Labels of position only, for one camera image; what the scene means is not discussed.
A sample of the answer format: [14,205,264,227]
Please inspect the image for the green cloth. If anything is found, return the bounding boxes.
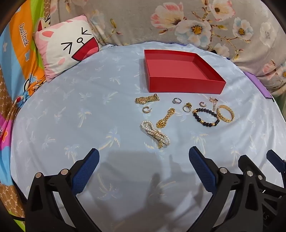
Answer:
[269,88,286,106]

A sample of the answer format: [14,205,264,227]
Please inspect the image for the red cardboard box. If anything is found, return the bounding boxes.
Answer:
[144,49,226,94]

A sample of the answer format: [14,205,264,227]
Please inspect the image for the white pearl bracelet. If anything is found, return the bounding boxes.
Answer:
[140,121,171,149]

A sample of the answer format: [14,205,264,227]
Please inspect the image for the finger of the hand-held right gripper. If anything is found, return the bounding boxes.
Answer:
[238,154,286,232]
[267,149,286,174]

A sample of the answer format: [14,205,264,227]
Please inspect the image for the rose gold chain bracelet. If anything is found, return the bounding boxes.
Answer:
[209,96,218,111]

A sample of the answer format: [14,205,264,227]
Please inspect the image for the gold woven bangle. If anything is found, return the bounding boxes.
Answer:
[216,105,235,123]

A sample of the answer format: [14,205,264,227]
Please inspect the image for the cat face pillow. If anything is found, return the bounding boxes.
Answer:
[33,14,100,83]

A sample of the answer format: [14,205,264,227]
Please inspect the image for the gold chain necklace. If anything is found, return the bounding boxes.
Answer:
[156,108,176,129]

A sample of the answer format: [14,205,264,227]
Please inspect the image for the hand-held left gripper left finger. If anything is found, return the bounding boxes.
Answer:
[25,148,100,232]

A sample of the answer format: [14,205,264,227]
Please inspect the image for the purple flat pad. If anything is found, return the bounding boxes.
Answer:
[243,71,273,100]

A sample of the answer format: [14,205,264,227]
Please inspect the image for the colourful cartoon bedsheet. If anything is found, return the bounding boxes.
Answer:
[0,0,54,185]

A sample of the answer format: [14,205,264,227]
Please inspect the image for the black bead bracelet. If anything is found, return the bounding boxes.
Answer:
[192,107,221,128]

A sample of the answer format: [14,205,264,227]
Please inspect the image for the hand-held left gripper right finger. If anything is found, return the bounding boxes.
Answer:
[189,146,263,232]

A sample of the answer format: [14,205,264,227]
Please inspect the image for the gold wristwatch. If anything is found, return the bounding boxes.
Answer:
[135,93,160,104]

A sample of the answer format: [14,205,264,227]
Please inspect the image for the grey floral blanket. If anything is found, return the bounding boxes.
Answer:
[50,0,286,97]

